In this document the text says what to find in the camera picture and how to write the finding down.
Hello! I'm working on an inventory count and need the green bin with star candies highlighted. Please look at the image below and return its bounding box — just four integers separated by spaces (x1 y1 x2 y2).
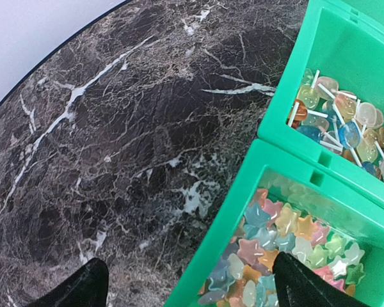
167 139 384 306

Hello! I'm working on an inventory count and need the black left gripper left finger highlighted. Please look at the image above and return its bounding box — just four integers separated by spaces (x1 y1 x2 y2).
27 258 109 307

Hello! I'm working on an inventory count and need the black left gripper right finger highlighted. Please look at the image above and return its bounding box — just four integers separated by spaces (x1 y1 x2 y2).
273 252 366 307

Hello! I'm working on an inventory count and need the green bin with lollipops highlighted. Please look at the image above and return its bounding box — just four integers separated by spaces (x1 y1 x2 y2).
257 1 384 209

